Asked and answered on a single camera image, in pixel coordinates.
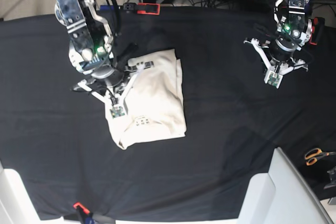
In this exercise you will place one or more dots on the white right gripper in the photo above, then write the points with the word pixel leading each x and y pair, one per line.
pixel 111 86

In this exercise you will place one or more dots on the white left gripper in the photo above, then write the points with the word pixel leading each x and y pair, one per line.
pixel 277 58

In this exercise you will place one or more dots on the white T-shirt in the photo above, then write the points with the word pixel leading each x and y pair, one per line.
pixel 155 103

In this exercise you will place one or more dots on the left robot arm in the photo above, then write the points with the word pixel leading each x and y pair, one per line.
pixel 293 26

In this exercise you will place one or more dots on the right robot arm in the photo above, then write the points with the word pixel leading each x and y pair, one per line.
pixel 92 38

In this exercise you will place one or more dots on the black table cloth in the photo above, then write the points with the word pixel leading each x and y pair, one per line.
pixel 59 143

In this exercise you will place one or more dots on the red black right clamp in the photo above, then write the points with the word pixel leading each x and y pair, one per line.
pixel 318 24

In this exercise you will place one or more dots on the red black clamp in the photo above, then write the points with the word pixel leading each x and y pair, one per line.
pixel 84 215
pixel 141 8
pixel 318 24

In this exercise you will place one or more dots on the red black top clamp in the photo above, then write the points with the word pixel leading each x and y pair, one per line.
pixel 141 8

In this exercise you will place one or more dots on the red black bottom clamp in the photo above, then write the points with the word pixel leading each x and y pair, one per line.
pixel 84 215

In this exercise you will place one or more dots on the white left side board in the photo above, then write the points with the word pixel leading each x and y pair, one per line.
pixel 16 205

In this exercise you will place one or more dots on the orange handled scissors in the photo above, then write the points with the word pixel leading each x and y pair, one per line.
pixel 316 154

